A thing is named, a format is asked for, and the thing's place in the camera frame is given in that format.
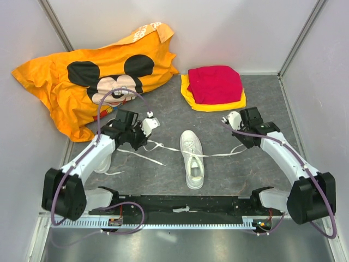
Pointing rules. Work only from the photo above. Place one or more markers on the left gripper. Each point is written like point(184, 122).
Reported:
point(143, 141)

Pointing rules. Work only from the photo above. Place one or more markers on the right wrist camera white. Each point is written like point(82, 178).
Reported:
point(233, 119)

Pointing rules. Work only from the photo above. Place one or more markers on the slotted cable duct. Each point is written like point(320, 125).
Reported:
point(103, 222)

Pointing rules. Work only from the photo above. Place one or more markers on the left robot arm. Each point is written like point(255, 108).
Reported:
point(63, 190)

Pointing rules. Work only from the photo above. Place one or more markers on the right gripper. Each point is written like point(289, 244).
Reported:
point(248, 144)

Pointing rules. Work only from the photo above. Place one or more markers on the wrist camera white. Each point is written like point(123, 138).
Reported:
point(148, 124)
point(233, 119)

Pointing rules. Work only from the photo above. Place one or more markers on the red folded cloth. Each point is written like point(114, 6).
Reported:
point(212, 85)

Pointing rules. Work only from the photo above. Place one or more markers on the orange Mickey Mouse bag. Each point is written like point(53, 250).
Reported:
point(84, 85)

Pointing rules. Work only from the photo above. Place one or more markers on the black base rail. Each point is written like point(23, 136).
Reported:
point(158, 208)

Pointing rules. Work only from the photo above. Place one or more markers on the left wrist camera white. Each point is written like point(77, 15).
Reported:
point(148, 124)

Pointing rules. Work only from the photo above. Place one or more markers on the white tape piece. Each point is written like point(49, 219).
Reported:
point(184, 209)

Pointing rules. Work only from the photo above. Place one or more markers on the yellow folded cloth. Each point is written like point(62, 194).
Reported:
point(188, 96)

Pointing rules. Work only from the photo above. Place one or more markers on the white sneaker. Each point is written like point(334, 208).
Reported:
point(118, 132)
point(192, 152)

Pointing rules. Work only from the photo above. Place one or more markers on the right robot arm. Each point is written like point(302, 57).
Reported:
point(312, 195)

